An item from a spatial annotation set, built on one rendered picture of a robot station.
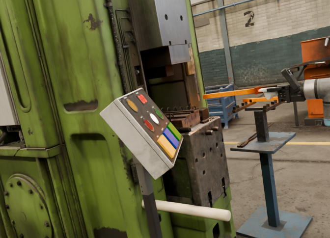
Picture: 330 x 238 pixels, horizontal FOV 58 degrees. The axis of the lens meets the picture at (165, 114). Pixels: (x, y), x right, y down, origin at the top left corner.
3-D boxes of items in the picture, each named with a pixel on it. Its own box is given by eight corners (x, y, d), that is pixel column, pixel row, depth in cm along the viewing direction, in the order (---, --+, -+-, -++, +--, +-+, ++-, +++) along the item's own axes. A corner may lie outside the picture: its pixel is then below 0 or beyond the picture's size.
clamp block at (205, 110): (209, 117, 181) (207, 107, 180) (203, 120, 174) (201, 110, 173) (192, 118, 188) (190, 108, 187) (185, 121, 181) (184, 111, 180)
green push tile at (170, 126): (181, 135, 123) (170, 121, 122) (180, 140, 116) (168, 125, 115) (178, 138, 123) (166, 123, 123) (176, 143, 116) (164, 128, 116)
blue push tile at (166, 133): (179, 142, 113) (166, 127, 113) (177, 148, 106) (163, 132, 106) (175, 145, 114) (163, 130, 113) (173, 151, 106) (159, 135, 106)
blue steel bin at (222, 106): (240, 117, 584) (235, 82, 572) (228, 128, 516) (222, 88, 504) (185, 121, 643) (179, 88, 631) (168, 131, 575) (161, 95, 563)
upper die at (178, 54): (190, 61, 165) (187, 43, 164) (171, 64, 149) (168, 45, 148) (133, 71, 190) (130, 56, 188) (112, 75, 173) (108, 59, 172)
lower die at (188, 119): (200, 122, 171) (198, 108, 170) (183, 132, 155) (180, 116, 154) (144, 124, 195) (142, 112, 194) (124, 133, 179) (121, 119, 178)
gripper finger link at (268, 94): (257, 101, 147) (277, 99, 141) (256, 89, 146) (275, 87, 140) (259, 99, 149) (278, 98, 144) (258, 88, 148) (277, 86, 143)
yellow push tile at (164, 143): (176, 150, 104) (162, 133, 103) (173, 157, 96) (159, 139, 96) (172, 153, 104) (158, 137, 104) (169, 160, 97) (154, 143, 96)
